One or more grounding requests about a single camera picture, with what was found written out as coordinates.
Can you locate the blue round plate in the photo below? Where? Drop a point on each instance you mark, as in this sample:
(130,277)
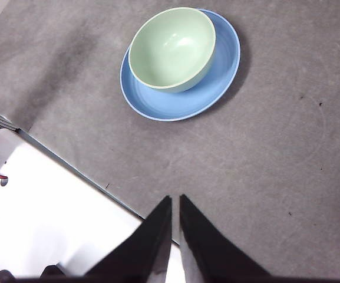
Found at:
(172,103)

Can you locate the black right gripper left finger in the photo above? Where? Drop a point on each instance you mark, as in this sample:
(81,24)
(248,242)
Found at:
(146,250)

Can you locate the white rounded camera device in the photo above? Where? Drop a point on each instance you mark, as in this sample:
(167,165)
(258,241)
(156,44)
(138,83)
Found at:
(6,144)

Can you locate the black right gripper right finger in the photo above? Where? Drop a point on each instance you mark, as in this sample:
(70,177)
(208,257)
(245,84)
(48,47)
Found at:
(211,250)

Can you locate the white base platform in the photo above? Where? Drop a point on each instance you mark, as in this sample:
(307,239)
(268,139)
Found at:
(54,221)

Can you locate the green ribbed bowl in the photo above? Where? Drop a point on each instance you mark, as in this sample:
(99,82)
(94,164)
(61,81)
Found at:
(172,47)

